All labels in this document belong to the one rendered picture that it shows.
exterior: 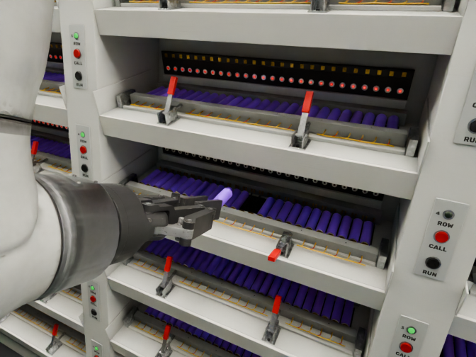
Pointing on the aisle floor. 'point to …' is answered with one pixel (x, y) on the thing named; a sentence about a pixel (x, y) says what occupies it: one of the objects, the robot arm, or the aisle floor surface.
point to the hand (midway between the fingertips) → (200, 208)
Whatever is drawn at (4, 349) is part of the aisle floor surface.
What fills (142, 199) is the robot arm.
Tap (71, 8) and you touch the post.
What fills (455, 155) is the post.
